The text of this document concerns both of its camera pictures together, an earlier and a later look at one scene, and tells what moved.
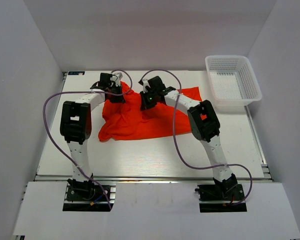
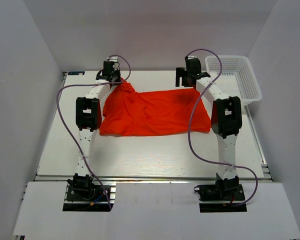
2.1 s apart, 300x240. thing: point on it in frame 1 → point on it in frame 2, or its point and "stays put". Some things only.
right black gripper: [145, 105] → [181, 72]
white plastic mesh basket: [233, 82] stays put
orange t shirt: [127, 120] stays put
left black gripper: [120, 99] → [118, 71]
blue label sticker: [80, 73] stays put
